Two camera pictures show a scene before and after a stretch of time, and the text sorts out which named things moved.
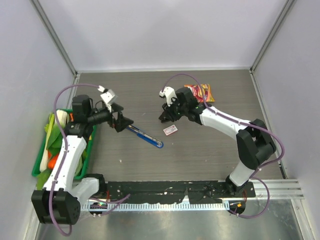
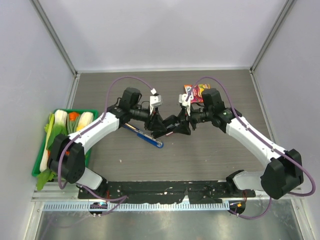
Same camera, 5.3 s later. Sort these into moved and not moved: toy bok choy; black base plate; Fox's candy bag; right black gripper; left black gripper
Moved: left black gripper; right black gripper
Not moved: black base plate; Fox's candy bag; toy bok choy
